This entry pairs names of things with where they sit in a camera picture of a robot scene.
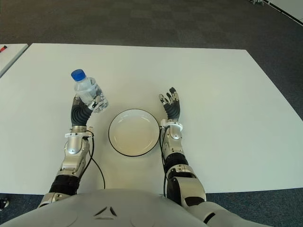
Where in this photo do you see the clear water bottle blue cap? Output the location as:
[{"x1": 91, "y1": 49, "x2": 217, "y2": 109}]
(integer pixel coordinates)
[{"x1": 71, "y1": 69, "x2": 109, "y2": 114}]

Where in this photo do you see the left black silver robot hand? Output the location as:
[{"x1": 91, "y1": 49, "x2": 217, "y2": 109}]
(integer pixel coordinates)
[{"x1": 70, "y1": 93, "x2": 107, "y2": 130}]

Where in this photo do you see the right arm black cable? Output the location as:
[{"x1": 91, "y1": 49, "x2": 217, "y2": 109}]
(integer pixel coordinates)
[{"x1": 160, "y1": 126, "x2": 169, "y2": 197}]

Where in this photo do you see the grey robot torso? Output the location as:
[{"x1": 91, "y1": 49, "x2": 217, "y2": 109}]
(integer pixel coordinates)
[{"x1": 0, "y1": 188, "x2": 249, "y2": 227}]

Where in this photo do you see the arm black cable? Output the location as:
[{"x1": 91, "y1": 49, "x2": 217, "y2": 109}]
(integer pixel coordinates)
[
  {"x1": 86, "y1": 129, "x2": 106, "y2": 190},
  {"x1": 160, "y1": 126, "x2": 169, "y2": 197}
]

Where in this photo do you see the white plate black rim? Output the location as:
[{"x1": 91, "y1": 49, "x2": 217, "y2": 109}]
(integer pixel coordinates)
[{"x1": 108, "y1": 108, "x2": 160, "y2": 157}]

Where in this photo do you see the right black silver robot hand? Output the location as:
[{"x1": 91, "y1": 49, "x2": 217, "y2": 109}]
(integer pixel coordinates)
[{"x1": 158, "y1": 86, "x2": 183, "y2": 122}]

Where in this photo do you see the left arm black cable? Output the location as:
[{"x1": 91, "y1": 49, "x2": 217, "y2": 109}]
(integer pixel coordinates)
[{"x1": 86, "y1": 129, "x2": 106, "y2": 190}]

